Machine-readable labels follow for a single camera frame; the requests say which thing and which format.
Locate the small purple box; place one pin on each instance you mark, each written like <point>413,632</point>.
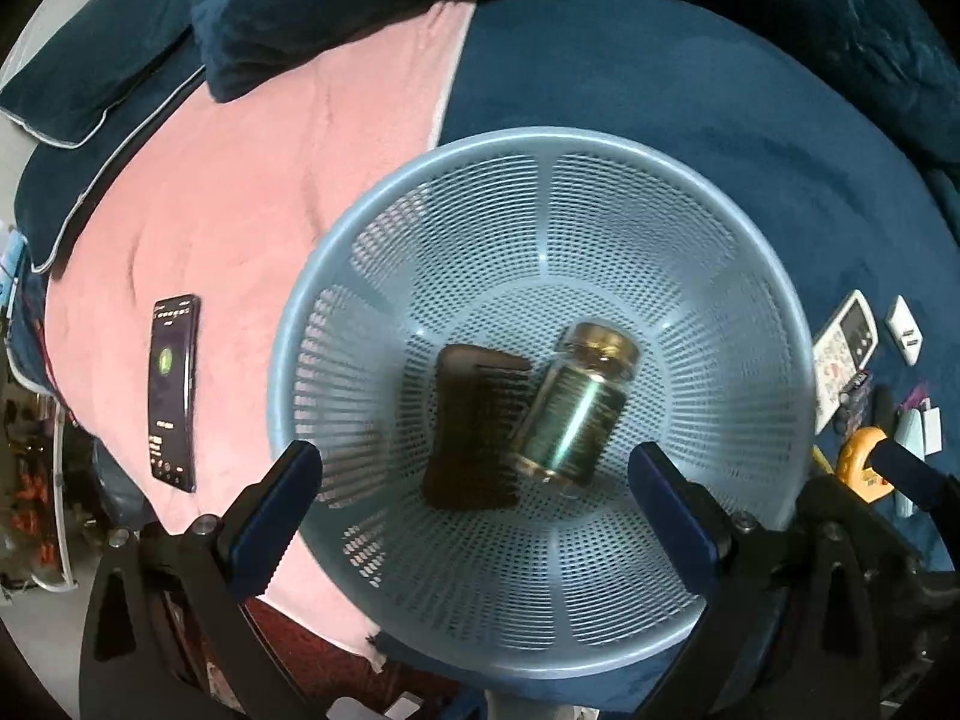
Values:
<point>915,395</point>

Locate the dark blue pillow white piping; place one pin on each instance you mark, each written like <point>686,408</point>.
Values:
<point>90,75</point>

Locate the dark blue piped cushion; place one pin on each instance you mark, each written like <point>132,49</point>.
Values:
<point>52,180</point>

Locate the yellow tape measure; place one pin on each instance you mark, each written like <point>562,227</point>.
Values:
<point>859,457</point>

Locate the white power adapter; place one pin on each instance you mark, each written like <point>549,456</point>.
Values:
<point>904,330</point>

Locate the dark blue duvet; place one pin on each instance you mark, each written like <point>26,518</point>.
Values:
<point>300,0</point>

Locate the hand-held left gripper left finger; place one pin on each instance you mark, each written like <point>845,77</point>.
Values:
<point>274,517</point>

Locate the pink blanket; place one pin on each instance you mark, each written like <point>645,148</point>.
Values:
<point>262,202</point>

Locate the blue battery pack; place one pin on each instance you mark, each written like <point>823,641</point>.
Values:
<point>855,401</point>

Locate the white tube frame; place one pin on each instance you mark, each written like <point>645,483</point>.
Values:
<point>66,510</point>

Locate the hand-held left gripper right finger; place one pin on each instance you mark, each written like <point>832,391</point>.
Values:
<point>671,517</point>

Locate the black smartphone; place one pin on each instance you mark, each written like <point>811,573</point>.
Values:
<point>174,390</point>

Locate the green bottle with gold cap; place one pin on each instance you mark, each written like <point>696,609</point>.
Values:
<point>570,412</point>

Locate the small white card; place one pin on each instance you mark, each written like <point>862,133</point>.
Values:
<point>933,429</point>

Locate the light blue case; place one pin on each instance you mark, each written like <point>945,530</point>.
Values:
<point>910,427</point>

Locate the red patterned cloth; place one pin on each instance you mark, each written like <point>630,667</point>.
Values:
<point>315,645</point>

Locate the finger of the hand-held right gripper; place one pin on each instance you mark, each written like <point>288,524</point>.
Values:
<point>911,476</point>
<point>862,517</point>

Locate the white remote control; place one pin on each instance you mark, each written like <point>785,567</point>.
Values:
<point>844,345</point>

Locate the light blue plastic mesh basket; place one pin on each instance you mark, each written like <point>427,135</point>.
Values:
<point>525,240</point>

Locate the dark brown comb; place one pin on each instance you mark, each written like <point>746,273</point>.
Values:
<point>465,427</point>

